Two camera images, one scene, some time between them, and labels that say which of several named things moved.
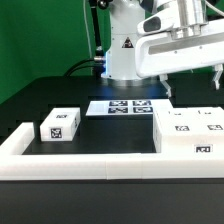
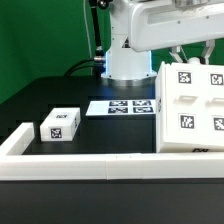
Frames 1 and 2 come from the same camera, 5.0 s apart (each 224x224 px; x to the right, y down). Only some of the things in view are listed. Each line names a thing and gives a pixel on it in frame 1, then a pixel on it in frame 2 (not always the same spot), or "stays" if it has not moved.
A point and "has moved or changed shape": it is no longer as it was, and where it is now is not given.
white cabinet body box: [189, 130] has moved or changed shape
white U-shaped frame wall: [17, 166] stays
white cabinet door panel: [205, 120] -> [212, 104]
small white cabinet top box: [61, 124] stays
